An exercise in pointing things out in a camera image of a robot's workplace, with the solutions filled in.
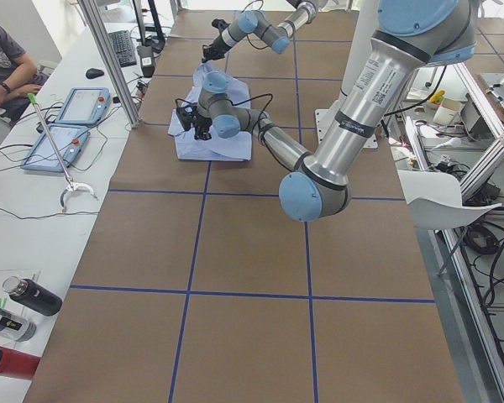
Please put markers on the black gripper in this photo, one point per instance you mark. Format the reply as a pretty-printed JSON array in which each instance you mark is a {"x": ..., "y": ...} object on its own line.
[
  {"x": 212, "y": 49},
  {"x": 202, "y": 123}
]

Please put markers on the light blue striped shirt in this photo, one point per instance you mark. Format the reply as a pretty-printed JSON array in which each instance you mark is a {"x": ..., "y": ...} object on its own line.
[{"x": 236, "y": 148}]

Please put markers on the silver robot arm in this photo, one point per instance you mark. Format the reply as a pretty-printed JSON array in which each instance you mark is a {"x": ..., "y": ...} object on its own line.
[
  {"x": 276, "y": 37},
  {"x": 405, "y": 36}
]

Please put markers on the black power adapter box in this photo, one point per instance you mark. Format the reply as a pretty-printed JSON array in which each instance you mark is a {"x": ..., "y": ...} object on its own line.
[{"x": 147, "y": 60}]

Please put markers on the black keyboard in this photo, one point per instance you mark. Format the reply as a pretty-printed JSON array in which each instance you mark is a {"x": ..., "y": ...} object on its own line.
[{"x": 123, "y": 47}]

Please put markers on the black computer mouse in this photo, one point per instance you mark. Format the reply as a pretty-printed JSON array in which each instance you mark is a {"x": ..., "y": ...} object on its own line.
[{"x": 93, "y": 73}]

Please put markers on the upper blue teach pendant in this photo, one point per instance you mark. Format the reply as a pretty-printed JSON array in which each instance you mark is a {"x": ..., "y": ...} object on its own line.
[{"x": 84, "y": 106}]

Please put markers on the reacher grabber stick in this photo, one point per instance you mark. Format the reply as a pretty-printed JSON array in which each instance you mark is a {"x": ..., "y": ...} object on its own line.
[{"x": 72, "y": 186}]

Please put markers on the seated person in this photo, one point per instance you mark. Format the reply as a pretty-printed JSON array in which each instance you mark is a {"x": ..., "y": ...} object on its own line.
[{"x": 19, "y": 76}]

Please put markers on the black water bottle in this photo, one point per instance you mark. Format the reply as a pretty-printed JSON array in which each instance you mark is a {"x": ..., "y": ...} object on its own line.
[{"x": 32, "y": 295}]

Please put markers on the white plastic chair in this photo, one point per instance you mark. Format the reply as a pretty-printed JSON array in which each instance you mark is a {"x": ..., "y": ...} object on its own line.
[{"x": 435, "y": 201}]

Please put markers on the grey black bottle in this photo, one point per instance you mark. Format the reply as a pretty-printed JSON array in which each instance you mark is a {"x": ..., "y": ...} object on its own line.
[{"x": 16, "y": 328}]

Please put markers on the red cylinder bottle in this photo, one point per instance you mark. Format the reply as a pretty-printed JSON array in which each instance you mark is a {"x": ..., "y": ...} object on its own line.
[{"x": 16, "y": 364}]

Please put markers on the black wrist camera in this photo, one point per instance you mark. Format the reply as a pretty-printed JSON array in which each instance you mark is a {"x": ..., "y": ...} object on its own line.
[
  {"x": 187, "y": 116},
  {"x": 219, "y": 24}
]

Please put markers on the aluminium frame post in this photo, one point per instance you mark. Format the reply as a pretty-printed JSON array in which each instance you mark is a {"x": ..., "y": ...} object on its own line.
[{"x": 110, "y": 60}]

